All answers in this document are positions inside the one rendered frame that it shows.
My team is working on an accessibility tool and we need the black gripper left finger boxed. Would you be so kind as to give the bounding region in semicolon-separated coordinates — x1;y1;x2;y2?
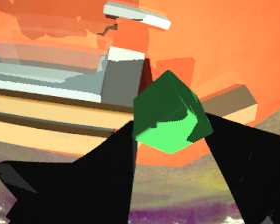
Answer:
0;120;139;224

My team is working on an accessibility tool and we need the small green block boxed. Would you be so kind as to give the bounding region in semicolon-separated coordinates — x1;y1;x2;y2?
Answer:
133;69;213;155

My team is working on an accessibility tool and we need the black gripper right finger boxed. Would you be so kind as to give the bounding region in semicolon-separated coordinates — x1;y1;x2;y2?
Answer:
204;112;280;224

